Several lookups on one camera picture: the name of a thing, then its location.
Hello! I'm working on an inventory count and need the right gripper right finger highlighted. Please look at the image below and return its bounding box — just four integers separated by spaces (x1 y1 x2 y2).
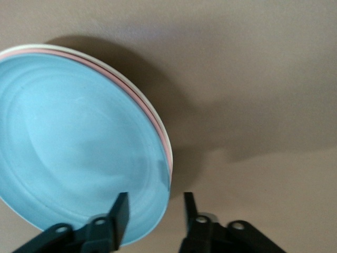
179 191 287 253

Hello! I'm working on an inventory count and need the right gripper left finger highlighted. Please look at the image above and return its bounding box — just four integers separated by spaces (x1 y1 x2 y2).
12 192 131 253

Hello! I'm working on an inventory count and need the blue plate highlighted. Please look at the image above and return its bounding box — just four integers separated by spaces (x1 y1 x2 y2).
0 52 172 248

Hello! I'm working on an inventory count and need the pink plate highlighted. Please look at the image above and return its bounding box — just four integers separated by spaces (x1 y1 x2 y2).
4 47 173 182

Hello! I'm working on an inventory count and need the beige plate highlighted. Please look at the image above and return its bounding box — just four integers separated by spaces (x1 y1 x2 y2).
0 44 175 176

